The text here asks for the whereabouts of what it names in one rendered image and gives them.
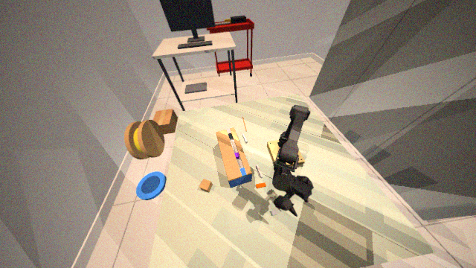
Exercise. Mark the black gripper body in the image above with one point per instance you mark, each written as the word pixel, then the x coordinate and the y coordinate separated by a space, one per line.
pixel 284 202

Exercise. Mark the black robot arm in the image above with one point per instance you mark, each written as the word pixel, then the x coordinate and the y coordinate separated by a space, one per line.
pixel 288 153

